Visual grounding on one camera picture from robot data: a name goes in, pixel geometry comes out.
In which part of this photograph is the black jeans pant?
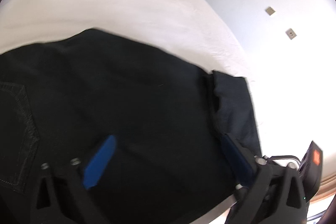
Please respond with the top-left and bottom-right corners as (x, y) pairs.
(1, 29), (261, 223)

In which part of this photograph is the white bed mattress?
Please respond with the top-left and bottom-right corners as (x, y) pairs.
(0, 0), (253, 224)

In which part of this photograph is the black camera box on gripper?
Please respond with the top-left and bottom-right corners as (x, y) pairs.
(298, 141), (323, 201)

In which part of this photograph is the lower wall socket plate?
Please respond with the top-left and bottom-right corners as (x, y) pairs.
(285, 28), (297, 40)

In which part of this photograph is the upper wall switch plate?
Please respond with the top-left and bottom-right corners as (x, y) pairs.
(265, 7), (275, 15)

